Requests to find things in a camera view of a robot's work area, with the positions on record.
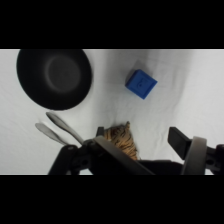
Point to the silver metal spoon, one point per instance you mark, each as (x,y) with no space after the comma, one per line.
(63,126)

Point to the black round bowl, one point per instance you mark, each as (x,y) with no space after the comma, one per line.
(53,78)

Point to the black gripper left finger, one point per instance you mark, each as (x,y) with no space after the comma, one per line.
(100,155)

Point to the orange striped tiger plush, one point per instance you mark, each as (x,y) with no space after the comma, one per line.
(121,138)

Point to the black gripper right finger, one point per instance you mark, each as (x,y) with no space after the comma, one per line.
(193,156)

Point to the blue cube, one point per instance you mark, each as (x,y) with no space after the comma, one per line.
(141,84)

